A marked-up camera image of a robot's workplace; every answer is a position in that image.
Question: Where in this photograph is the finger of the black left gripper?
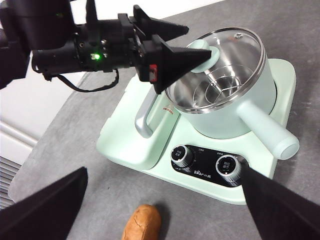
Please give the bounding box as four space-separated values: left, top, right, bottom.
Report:
133 4 189 45
136 34 213 95

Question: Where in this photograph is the mint green breakfast machine base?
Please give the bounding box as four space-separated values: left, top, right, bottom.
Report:
96 58 297 206

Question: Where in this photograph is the brown potato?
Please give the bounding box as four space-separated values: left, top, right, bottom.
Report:
121 204 162 240

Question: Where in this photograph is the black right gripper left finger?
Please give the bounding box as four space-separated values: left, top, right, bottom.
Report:
0 166 89 240

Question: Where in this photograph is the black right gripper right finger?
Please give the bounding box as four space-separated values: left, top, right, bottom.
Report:
241 166 320 240

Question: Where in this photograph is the mint green griddle cover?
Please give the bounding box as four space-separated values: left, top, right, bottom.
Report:
96 74 181 171

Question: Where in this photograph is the glass lid with green knob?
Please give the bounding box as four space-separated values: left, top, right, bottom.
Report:
165 26 266 113

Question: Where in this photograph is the silver control knob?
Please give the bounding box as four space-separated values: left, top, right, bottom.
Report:
170 144 195 167
215 154 243 188

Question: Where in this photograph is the mint green pot with handle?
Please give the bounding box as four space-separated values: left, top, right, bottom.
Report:
164 27 300 161

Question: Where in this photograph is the white slatted panel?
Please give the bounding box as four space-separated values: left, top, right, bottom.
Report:
0 155 21 209

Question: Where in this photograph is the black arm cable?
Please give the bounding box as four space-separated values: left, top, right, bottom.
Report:
43 68 120 93

